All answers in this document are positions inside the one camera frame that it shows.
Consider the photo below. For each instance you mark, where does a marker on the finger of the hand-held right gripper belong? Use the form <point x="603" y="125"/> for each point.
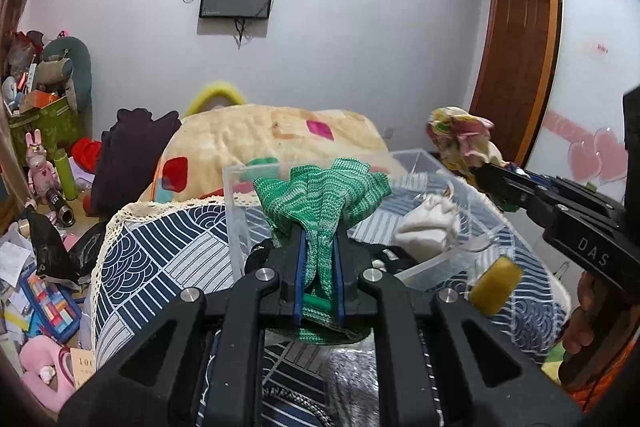
<point x="505" y="187"/>

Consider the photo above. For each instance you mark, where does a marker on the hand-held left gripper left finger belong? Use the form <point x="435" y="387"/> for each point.
<point x="300" y="263"/>

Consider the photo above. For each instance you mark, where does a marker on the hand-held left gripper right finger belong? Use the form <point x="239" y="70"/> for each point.
<point x="339" y="267"/>

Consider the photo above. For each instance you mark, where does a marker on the green knitted cloth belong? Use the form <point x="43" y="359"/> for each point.
<point x="320" y="207"/>

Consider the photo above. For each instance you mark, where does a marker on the floral patterned cloth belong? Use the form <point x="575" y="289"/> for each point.
<point x="462" y="137"/>

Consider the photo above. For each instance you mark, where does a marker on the clear plastic storage box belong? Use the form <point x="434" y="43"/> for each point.
<point x="400" y="187"/>

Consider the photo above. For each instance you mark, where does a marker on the person's right hand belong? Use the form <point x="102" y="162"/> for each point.
<point x="575" y="322"/>

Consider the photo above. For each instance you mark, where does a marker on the white crumpled cloth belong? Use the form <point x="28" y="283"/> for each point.
<point x="432" y="227"/>

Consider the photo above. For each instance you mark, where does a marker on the yellow sponge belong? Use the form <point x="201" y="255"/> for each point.
<point x="495" y="285"/>

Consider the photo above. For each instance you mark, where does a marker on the cream patterned quilt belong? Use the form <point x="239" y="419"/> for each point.
<point x="270" y="142"/>

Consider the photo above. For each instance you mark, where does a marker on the blue wave-patterned blanket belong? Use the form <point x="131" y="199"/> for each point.
<point x="165" y="267"/>

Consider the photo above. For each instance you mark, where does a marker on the wooden wardrobe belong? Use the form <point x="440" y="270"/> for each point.
<point x="520" y="32"/>

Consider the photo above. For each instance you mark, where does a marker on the dark purple garment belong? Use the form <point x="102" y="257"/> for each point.
<point x="130" y="157"/>

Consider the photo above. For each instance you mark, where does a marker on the red cloth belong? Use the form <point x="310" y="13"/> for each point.
<point x="86" y="156"/>

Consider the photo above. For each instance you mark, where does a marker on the green cylindrical bottle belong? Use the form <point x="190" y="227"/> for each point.
<point x="66" y="174"/>

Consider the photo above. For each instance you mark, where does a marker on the black plastic bag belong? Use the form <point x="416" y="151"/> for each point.
<point x="50" y="252"/>

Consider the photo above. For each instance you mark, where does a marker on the pink rabbit toy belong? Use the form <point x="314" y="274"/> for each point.
<point x="41" y="169"/>

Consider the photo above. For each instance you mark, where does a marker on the pink plush slipper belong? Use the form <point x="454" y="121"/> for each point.
<point x="42" y="364"/>

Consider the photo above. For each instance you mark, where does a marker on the green storage box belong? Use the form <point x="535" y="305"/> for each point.
<point x="47" y="122"/>

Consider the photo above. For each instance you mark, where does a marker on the grey plush toy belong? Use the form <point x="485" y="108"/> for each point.
<point x="65" y="67"/>

